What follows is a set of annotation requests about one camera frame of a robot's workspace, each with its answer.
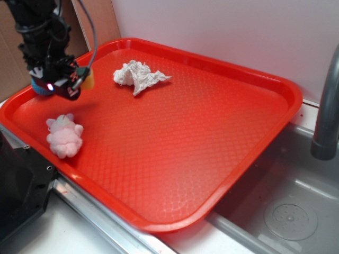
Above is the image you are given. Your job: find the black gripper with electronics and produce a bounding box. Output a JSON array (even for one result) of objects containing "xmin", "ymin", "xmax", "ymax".
[{"xmin": 26, "ymin": 56, "xmax": 89, "ymax": 101}]

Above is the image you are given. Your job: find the green and yellow sponge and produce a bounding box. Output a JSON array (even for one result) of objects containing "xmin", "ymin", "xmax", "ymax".
[{"xmin": 80, "ymin": 68, "xmax": 95, "ymax": 90}]

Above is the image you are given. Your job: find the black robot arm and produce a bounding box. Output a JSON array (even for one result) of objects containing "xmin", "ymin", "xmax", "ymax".
[{"xmin": 5, "ymin": 1, "xmax": 90, "ymax": 101}]

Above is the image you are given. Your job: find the blue ball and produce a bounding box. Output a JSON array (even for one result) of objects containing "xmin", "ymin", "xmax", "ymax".
[{"xmin": 31, "ymin": 79, "xmax": 53, "ymax": 96}]

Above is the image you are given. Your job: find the brown cardboard panel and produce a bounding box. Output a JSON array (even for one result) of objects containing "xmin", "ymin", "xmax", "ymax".
[{"xmin": 5, "ymin": 1, "xmax": 120, "ymax": 101}]

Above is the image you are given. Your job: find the pink plush bunny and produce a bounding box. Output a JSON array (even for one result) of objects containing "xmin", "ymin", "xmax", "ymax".
[{"xmin": 46, "ymin": 113, "xmax": 84, "ymax": 159}]

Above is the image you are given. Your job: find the crumpled white paper towel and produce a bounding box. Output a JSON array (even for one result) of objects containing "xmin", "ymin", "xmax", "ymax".
[{"xmin": 113, "ymin": 60, "xmax": 172, "ymax": 96}]

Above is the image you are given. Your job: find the red plastic tray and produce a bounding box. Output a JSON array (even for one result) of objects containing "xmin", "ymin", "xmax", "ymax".
[{"xmin": 1, "ymin": 39, "xmax": 302, "ymax": 233}]

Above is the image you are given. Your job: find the stainless steel sink basin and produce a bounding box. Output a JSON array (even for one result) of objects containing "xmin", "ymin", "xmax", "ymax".
[{"xmin": 207, "ymin": 124, "xmax": 338, "ymax": 253}]

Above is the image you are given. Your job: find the grey metal faucet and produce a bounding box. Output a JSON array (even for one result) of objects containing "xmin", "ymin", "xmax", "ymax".
[{"xmin": 311, "ymin": 48, "xmax": 338, "ymax": 160}]

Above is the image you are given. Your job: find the grey cable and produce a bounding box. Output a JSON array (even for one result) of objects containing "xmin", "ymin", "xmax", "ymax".
[{"xmin": 71, "ymin": 0, "xmax": 98, "ymax": 90}]

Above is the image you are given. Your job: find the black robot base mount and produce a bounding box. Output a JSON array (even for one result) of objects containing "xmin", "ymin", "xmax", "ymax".
[{"xmin": 1, "ymin": 134, "xmax": 56, "ymax": 244}]

